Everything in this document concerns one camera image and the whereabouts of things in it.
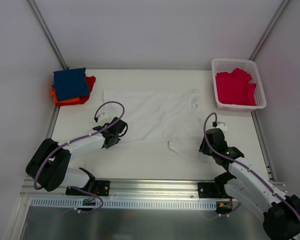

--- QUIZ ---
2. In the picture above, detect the crumpled pink t shirt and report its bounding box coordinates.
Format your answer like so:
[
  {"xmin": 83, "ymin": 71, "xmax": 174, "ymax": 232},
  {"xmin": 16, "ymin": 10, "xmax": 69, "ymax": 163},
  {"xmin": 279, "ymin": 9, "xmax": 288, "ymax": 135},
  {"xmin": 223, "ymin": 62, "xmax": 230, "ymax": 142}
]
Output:
[{"xmin": 215, "ymin": 68, "xmax": 257, "ymax": 106}]

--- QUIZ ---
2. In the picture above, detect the right aluminium frame post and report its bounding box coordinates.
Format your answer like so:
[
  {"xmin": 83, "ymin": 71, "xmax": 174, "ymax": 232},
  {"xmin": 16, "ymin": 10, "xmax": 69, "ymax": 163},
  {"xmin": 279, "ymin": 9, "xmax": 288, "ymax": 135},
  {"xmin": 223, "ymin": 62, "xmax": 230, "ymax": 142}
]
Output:
[{"xmin": 249, "ymin": 0, "xmax": 291, "ymax": 61}]

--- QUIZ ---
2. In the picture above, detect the aluminium frame post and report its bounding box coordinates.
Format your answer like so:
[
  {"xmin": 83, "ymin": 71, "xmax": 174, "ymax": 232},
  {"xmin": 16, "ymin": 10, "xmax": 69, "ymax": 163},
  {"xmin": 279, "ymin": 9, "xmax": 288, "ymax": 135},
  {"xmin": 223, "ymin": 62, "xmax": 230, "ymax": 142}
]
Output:
[
  {"xmin": 26, "ymin": 0, "xmax": 69, "ymax": 70},
  {"xmin": 249, "ymin": 0, "xmax": 291, "ymax": 61}
]

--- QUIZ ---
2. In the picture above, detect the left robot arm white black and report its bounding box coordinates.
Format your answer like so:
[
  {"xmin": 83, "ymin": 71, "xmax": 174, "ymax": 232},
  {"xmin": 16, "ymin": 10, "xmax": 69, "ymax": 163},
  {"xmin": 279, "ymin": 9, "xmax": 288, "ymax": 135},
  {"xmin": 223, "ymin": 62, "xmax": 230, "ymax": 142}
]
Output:
[{"xmin": 25, "ymin": 117, "xmax": 128, "ymax": 195}]

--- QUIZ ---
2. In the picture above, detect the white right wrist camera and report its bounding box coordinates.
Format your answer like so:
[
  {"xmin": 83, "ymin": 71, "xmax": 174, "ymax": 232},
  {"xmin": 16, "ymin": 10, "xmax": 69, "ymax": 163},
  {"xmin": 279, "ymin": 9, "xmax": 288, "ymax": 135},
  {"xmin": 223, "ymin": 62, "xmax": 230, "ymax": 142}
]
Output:
[{"xmin": 212, "ymin": 121, "xmax": 228, "ymax": 131}]

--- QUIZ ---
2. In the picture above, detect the white slotted cable duct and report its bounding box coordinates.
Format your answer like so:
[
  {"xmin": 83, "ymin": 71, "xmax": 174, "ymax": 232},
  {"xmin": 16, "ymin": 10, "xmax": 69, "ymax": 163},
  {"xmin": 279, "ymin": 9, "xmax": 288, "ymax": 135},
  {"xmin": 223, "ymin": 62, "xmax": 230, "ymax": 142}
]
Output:
[{"xmin": 30, "ymin": 197, "xmax": 217, "ymax": 211}]

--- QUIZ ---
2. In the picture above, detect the folded orange t shirt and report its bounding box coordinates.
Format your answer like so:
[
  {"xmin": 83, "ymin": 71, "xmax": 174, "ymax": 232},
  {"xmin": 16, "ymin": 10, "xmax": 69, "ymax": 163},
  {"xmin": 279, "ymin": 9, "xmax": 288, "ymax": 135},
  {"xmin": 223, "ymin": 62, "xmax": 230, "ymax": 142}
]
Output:
[{"xmin": 50, "ymin": 87, "xmax": 80, "ymax": 105}]

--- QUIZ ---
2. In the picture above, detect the white t shirt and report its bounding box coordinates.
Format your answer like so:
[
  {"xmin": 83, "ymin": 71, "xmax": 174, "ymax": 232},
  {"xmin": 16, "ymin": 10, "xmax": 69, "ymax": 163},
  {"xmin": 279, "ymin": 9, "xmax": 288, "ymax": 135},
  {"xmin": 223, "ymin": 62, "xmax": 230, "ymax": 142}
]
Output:
[{"xmin": 103, "ymin": 89, "xmax": 203, "ymax": 159}]

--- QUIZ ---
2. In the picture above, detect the white plastic basket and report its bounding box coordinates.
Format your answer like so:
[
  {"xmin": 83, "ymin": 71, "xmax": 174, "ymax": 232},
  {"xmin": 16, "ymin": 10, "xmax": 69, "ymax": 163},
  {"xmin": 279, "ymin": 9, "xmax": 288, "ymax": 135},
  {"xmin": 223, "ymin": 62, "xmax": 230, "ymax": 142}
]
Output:
[{"xmin": 211, "ymin": 58, "xmax": 267, "ymax": 112}]

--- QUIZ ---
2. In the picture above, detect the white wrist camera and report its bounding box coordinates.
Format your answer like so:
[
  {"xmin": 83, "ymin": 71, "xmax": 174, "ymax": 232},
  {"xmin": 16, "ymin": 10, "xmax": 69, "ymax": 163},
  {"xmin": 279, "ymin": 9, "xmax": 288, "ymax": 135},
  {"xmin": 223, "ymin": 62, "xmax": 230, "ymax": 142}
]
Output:
[
  {"xmin": 94, "ymin": 112, "xmax": 109, "ymax": 124},
  {"xmin": 212, "ymin": 121, "xmax": 228, "ymax": 131}
]

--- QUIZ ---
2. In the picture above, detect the left aluminium frame post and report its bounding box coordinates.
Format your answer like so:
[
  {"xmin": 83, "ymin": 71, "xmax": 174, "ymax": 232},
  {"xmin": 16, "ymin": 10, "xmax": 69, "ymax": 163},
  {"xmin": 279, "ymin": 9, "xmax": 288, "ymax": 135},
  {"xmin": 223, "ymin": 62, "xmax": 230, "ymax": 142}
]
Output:
[{"xmin": 26, "ymin": 0, "xmax": 69, "ymax": 70}]

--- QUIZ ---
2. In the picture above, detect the folded blue t shirt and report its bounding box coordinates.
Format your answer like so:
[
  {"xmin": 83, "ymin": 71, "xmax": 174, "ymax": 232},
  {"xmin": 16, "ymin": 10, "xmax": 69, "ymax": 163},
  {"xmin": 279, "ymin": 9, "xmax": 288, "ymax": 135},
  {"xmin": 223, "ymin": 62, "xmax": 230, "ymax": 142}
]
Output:
[{"xmin": 53, "ymin": 67, "xmax": 90, "ymax": 101}]

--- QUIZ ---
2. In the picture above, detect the aluminium mounting rail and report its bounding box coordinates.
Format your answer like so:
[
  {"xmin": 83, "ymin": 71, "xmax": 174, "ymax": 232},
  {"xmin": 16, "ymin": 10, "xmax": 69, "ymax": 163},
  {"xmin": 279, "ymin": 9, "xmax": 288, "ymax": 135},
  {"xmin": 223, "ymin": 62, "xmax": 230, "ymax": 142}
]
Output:
[{"xmin": 19, "ymin": 177, "xmax": 214, "ymax": 200}]

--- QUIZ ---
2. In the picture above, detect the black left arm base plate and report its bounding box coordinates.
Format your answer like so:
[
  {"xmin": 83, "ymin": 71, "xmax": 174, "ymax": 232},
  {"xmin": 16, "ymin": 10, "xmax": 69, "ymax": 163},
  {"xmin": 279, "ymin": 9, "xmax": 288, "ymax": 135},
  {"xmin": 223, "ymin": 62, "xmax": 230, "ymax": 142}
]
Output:
[{"xmin": 65, "ymin": 180, "xmax": 111, "ymax": 197}]

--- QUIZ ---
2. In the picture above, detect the folded red t shirt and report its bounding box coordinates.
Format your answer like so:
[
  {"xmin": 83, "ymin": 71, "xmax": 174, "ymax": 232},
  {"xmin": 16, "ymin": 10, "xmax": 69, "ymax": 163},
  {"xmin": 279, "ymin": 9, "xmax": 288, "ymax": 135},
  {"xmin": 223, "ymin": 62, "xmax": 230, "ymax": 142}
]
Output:
[{"xmin": 55, "ymin": 75, "xmax": 97, "ymax": 108}]

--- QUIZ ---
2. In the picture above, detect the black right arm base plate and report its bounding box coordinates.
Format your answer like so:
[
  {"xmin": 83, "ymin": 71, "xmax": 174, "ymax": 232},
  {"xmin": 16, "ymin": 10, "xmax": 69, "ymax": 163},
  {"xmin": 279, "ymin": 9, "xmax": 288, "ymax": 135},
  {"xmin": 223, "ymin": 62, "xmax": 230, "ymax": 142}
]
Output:
[{"xmin": 197, "ymin": 182, "xmax": 230, "ymax": 199}]

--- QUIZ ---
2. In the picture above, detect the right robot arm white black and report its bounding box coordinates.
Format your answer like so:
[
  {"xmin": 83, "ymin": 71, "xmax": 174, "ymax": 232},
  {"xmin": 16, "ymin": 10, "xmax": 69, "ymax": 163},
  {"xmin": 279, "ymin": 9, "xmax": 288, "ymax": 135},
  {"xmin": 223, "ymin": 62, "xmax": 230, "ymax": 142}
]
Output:
[{"xmin": 199, "ymin": 128, "xmax": 300, "ymax": 240}]

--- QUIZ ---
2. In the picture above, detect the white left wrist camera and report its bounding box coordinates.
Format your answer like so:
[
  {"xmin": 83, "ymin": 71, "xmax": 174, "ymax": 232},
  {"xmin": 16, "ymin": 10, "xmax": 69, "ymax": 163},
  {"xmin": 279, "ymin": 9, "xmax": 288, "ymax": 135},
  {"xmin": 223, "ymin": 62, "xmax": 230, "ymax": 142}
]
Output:
[{"xmin": 94, "ymin": 112, "xmax": 109, "ymax": 124}]

